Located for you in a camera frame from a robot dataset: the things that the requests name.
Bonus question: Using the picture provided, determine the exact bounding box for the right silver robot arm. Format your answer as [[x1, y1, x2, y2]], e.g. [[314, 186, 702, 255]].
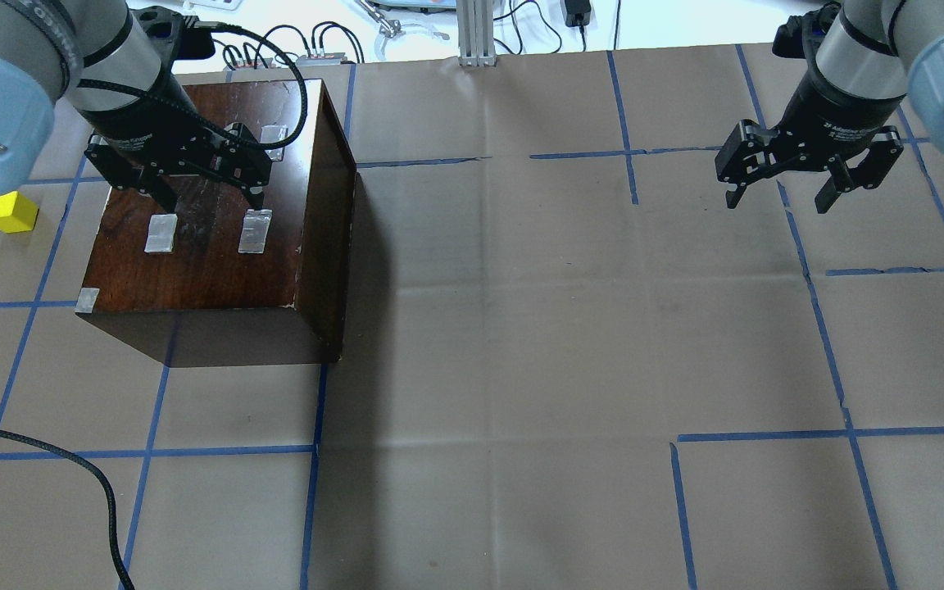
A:
[[715, 1, 944, 214]]

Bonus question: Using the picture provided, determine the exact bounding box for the aluminium frame post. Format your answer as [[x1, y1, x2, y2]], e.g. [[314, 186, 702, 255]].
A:
[[456, 0, 496, 67]]

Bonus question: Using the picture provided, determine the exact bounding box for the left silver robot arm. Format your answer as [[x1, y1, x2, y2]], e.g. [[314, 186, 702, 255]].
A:
[[0, 1, 272, 213]]

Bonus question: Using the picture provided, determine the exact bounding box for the black power adapter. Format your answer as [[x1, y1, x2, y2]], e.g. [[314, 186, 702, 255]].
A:
[[561, 0, 592, 29]]

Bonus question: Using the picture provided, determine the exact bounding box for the yellow block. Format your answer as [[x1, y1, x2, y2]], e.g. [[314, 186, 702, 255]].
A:
[[0, 190, 40, 234]]

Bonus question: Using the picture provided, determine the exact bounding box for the brown paper table cover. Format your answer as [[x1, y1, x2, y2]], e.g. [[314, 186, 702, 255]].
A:
[[0, 44, 944, 589]]

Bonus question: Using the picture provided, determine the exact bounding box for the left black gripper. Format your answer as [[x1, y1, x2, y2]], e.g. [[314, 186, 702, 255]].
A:
[[83, 62, 273, 214]]

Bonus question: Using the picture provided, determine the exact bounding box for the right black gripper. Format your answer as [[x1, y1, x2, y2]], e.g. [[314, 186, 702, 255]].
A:
[[715, 78, 905, 216]]

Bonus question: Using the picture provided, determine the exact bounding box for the dark wooden drawer cabinet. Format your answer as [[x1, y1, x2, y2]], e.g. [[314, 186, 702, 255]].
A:
[[75, 79, 357, 367]]

